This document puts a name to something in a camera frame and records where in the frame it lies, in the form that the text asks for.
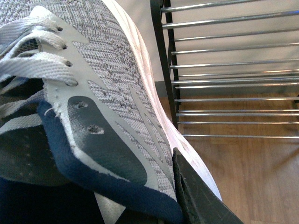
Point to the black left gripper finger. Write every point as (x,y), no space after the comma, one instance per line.
(198,203)

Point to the grey knit sneaker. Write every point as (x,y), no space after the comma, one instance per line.
(83,136)

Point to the black metal shoe rack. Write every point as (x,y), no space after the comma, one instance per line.
(230,64)

